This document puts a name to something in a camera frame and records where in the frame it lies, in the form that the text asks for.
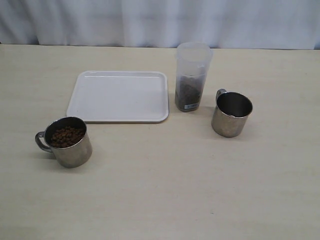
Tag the steel mug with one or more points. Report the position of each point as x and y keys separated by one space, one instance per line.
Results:
x=230 y=114
x=69 y=157

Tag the white curtain backdrop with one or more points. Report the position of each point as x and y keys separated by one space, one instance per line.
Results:
x=245 y=24

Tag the translucent plastic container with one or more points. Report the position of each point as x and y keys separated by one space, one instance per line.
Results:
x=192 y=64

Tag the white plastic tray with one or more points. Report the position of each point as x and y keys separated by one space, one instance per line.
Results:
x=120 y=97

